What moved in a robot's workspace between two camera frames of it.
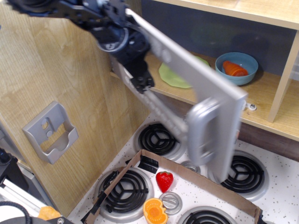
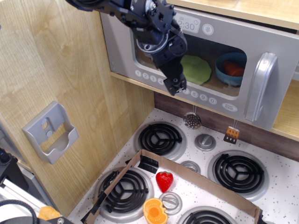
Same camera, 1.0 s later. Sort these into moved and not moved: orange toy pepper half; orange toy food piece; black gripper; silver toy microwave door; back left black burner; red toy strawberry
Moved: black gripper; silver toy microwave door
Not moved: back left black burner; orange toy pepper half; orange toy food piece; red toy strawberry
